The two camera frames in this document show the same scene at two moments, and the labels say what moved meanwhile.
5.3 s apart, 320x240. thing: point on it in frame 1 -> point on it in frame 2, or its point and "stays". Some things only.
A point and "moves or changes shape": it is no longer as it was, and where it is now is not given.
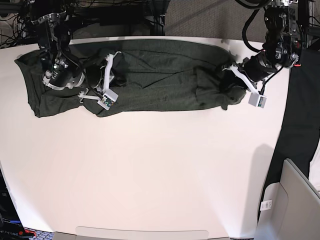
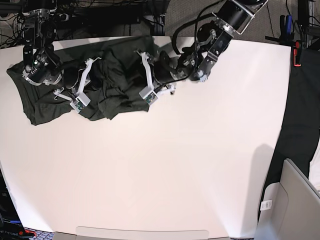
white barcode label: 266,205 stays
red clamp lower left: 27,231 stays
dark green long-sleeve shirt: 125,77 moves or changes shape
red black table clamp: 296,53 stays
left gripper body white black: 109,95 -> 79,99
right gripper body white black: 256,98 -> 149,94
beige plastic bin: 295,212 stays
